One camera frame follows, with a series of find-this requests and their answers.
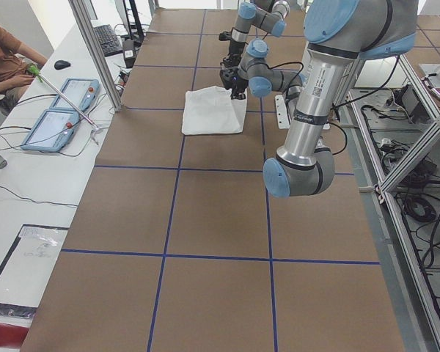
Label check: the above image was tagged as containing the seated person orange shirt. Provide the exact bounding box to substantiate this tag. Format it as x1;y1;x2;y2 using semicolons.
0;26;48;111

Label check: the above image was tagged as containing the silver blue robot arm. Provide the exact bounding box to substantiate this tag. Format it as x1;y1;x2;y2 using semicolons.
219;1;291;68
224;1;418;197

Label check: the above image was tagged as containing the lower blue teach pendant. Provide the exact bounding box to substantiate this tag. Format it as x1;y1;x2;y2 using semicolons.
21;109;80;153

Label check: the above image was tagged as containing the blue teach pendant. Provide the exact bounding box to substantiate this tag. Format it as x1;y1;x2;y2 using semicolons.
21;109;80;153
60;78;100;111

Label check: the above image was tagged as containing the aluminium frame rack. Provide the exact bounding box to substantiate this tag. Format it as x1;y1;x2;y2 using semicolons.
340;56;440;351

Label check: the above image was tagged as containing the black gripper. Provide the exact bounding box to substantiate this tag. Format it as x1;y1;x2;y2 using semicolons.
225;39;246;62
231;76;248;100

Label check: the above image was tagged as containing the metal rod green tip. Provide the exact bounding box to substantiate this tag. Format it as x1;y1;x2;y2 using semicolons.
27;64;101;133

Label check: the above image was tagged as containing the upper blue teach pendant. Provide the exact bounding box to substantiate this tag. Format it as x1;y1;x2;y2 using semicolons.
60;78;100;111

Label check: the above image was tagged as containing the aluminium frame post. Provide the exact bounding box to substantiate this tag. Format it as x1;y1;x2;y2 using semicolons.
68;0;122;112

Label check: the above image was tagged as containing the clear plastic document sleeve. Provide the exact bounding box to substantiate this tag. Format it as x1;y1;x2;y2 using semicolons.
0;224;68;319

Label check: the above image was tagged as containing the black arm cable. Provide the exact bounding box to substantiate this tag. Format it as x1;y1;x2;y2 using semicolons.
267;61;348;155

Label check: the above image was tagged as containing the black computer mouse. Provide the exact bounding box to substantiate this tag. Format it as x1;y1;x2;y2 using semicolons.
54;59;71;70

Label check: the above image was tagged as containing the black keyboard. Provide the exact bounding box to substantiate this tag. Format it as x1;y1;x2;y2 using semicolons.
93;24;122;57

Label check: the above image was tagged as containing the white long-sleeve printed t-shirt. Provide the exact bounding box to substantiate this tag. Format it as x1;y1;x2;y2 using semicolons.
181;86;247;135

